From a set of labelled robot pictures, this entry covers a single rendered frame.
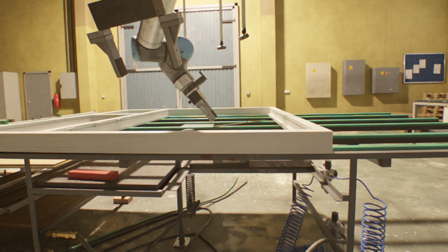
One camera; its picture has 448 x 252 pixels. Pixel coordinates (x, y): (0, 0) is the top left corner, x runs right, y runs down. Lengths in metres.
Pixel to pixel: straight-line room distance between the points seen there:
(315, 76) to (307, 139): 6.77
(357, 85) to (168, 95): 6.06
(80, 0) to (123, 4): 8.71
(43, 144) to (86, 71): 7.61
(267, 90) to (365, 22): 3.81
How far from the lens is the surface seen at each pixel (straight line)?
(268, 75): 6.95
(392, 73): 8.53
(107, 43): 0.53
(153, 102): 7.78
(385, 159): 0.94
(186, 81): 0.98
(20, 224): 1.94
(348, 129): 1.48
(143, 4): 0.46
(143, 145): 0.79
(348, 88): 7.83
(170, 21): 0.46
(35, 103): 10.39
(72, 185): 1.53
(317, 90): 7.48
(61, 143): 0.97
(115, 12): 0.49
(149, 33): 0.79
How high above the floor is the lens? 1.05
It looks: 4 degrees down
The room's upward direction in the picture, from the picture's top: 1 degrees counter-clockwise
